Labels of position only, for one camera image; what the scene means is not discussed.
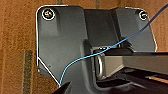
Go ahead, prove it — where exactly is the black torso joint cylinder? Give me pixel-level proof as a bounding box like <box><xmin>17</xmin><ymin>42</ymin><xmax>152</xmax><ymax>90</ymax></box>
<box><xmin>89</xmin><ymin>46</ymin><xmax>134</xmax><ymax>82</ymax></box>

